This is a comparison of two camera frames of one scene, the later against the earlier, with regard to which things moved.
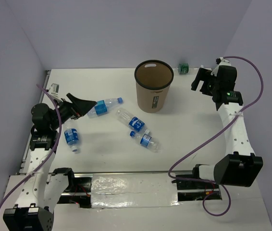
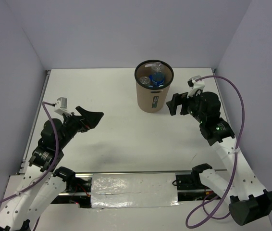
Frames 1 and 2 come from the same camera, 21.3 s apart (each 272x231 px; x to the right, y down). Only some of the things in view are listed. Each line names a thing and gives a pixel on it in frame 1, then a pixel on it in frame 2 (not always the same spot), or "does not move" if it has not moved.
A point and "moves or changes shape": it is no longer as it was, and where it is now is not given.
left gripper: (80, 107) to (88, 120)
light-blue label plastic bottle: (104, 106) to (156, 82)
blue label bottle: (71, 134) moves or changes shape
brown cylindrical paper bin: (153, 78) does not move
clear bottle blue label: (133, 122) to (157, 78)
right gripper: (203, 74) to (179, 98)
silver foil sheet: (133, 190) does not move
